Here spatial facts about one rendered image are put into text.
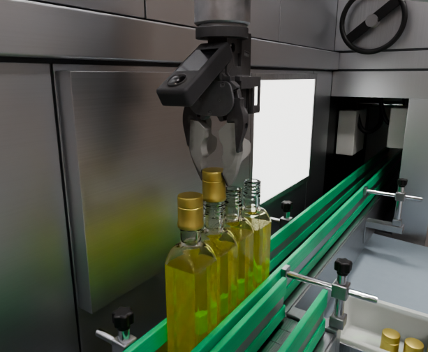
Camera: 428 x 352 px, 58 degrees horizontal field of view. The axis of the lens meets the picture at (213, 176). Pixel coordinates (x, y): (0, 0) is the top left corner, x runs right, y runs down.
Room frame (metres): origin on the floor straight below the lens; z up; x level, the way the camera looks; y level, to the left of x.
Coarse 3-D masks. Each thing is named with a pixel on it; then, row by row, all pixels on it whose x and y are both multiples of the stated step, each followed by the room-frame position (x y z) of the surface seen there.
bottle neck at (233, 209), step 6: (228, 186) 0.59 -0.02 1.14; (234, 186) 0.59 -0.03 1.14; (228, 192) 0.57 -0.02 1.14; (234, 192) 0.57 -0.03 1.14; (240, 192) 0.57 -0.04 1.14; (228, 198) 0.57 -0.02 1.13; (234, 198) 0.57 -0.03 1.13; (240, 198) 0.57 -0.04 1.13; (228, 204) 0.57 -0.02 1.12; (234, 204) 0.57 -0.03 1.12; (240, 204) 0.57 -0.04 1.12; (228, 210) 0.57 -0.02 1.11; (234, 210) 0.57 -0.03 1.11; (240, 210) 0.57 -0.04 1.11; (228, 216) 0.57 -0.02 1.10; (234, 216) 0.57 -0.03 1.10; (240, 216) 0.57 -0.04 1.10
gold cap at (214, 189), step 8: (208, 168) 0.54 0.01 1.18; (216, 168) 0.54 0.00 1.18; (208, 176) 0.52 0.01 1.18; (216, 176) 0.51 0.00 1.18; (208, 184) 0.52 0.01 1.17; (216, 184) 0.51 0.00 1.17; (224, 184) 0.52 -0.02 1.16; (208, 192) 0.52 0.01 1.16; (216, 192) 0.51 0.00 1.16; (224, 192) 0.52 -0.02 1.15; (208, 200) 0.51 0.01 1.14; (216, 200) 0.51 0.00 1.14
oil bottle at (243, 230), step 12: (228, 228) 0.56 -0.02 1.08; (240, 228) 0.55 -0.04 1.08; (252, 228) 0.58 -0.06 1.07; (240, 240) 0.55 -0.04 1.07; (252, 240) 0.58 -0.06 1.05; (240, 252) 0.55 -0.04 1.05; (252, 252) 0.58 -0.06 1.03; (240, 264) 0.55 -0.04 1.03; (252, 264) 0.58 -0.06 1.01; (240, 276) 0.55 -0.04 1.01; (252, 276) 0.58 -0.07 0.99; (240, 288) 0.55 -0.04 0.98; (252, 288) 0.58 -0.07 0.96; (240, 300) 0.55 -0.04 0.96
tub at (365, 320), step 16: (352, 304) 0.76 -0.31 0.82; (368, 304) 0.74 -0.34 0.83; (384, 304) 0.72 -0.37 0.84; (352, 320) 0.75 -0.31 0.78; (368, 320) 0.74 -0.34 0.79; (384, 320) 0.72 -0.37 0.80; (400, 320) 0.70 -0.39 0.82; (416, 320) 0.69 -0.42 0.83; (352, 336) 0.71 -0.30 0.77; (368, 336) 0.71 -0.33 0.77; (416, 336) 0.68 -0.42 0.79
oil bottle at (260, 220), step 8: (248, 216) 0.60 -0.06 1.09; (256, 216) 0.60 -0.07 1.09; (264, 216) 0.61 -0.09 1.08; (256, 224) 0.59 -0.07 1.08; (264, 224) 0.61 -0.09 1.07; (256, 232) 0.59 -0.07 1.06; (264, 232) 0.61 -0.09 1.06; (256, 240) 0.59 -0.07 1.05; (264, 240) 0.61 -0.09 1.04; (256, 248) 0.59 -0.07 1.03; (264, 248) 0.61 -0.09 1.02; (256, 256) 0.59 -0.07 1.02; (264, 256) 0.61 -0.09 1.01; (256, 264) 0.59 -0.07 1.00; (264, 264) 0.61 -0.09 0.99; (256, 272) 0.59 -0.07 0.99; (264, 272) 0.61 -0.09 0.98; (256, 280) 0.59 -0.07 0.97; (264, 280) 0.61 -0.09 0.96
